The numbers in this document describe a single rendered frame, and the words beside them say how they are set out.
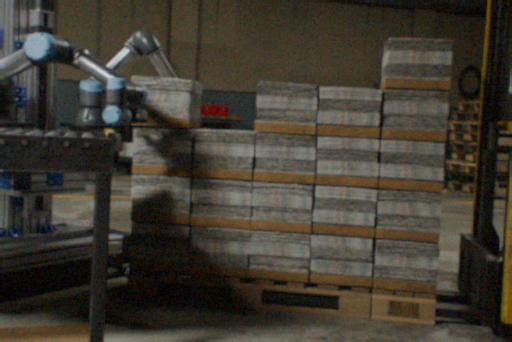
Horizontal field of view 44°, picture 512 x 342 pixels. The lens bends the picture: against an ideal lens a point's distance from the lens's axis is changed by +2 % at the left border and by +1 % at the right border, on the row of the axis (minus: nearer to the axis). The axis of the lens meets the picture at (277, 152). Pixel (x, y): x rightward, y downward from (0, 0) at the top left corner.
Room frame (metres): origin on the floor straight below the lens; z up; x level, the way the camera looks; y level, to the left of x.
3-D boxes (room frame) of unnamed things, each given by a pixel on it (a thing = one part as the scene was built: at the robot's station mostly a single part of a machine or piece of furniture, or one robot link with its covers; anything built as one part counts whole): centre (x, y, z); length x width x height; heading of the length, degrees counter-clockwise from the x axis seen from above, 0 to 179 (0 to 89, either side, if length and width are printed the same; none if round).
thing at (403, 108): (3.02, -0.63, 0.65); 0.39 x 0.30 x 1.29; 174
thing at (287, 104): (3.08, -0.05, 0.95); 0.38 x 0.29 x 0.23; 174
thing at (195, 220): (3.09, 0.09, 0.40); 1.16 x 0.38 x 0.51; 84
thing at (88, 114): (3.39, 1.01, 0.87); 0.15 x 0.15 x 0.10
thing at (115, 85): (2.61, 0.67, 0.98); 0.11 x 0.08 x 0.11; 158
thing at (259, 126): (3.08, -0.05, 0.86); 0.38 x 0.29 x 0.04; 174
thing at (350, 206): (3.09, 0.09, 0.42); 1.17 x 0.39 x 0.83; 84
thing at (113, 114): (2.59, 0.68, 0.88); 0.11 x 0.08 x 0.09; 177
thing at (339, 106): (3.05, -0.33, 0.95); 0.38 x 0.29 x 0.23; 174
